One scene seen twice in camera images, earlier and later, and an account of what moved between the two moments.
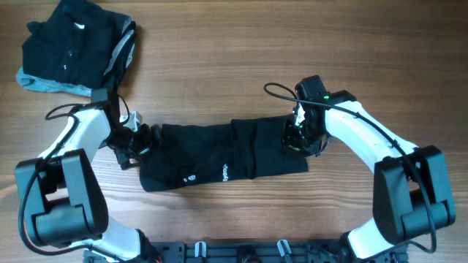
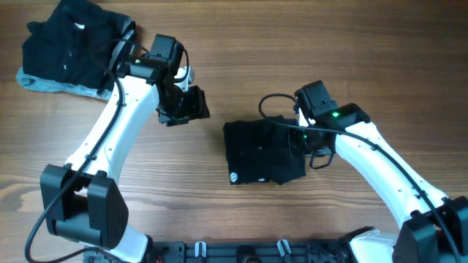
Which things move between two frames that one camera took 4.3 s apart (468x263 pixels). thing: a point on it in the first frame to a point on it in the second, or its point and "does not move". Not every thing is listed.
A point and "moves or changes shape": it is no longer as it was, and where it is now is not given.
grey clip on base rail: (200, 246) does not move
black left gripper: (125, 156) to (197, 107)
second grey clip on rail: (281, 245) does not move
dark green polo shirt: (186, 155) moves or changes shape
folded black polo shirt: (76, 44) does not move
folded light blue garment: (46, 85) does not move
